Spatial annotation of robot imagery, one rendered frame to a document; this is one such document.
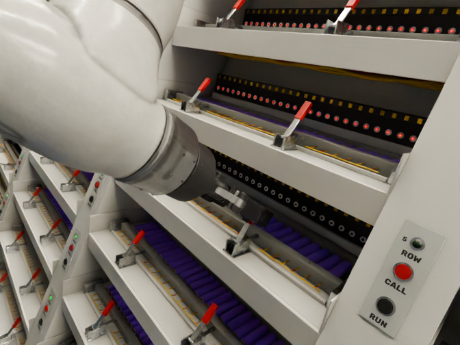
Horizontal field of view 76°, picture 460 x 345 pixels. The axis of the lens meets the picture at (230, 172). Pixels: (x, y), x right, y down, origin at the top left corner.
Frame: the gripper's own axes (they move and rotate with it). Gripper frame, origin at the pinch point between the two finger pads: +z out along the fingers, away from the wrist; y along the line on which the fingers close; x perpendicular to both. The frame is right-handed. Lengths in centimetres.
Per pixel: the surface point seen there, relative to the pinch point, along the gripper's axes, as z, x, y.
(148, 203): 0.0, -10.5, -24.7
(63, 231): 12, -40, -71
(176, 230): 0.3, -10.9, -13.4
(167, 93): -1.4, 14.4, -40.5
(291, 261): 5.1, -3.6, 7.6
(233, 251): -0.9, -7.2, 0.9
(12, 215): 11, -56, -113
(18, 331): 18, -79, -70
